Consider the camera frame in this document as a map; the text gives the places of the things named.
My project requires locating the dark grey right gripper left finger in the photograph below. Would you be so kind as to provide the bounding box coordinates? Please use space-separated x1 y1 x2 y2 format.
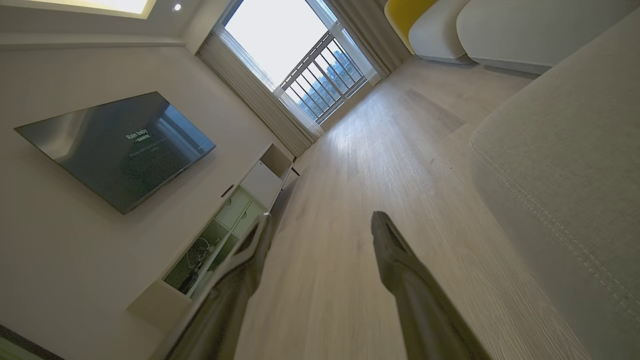
165 212 275 360

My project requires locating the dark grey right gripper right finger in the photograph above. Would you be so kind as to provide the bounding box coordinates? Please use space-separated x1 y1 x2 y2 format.
371 211 493 360

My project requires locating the grey fabric sofa with stitching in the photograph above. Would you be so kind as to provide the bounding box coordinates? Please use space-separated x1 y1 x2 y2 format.
469 7 640 360

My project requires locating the white low TV cabinet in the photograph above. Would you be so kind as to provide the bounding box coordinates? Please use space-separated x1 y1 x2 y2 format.
126 143 301 331

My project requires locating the beige pleated curtain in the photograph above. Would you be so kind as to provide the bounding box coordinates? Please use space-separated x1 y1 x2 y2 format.
197 32 326 157
325 0 413 76

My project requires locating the grey metal balcony railing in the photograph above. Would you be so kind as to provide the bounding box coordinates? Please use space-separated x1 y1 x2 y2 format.
274 31 368 123

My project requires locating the large balcony window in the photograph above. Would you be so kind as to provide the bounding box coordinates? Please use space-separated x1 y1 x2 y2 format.
223 0 378 125

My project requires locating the white rounded pouf seat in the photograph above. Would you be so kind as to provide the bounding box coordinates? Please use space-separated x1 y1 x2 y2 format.
408 0 473 65

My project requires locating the yellow pouf seat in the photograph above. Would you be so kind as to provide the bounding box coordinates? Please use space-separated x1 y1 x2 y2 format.
384 0 438 55

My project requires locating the recessed ceiling light panel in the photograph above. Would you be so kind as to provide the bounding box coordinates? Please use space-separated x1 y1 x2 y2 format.
0 0 156 20

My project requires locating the black wall-mounted flat television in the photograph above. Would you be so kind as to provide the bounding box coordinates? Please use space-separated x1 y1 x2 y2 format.
14 91 217 215

